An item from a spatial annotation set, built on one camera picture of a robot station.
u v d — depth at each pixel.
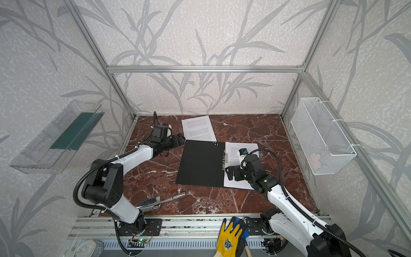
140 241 0.71
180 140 0.86
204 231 0.74
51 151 0.64
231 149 1.01
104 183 0.46
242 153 0.73
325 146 0.61
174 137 0.83
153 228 0.72
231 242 0.68
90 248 0.64
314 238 0.40
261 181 0.60
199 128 1.13
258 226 0.73
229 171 0.74
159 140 0.73
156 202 0.81
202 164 0.98
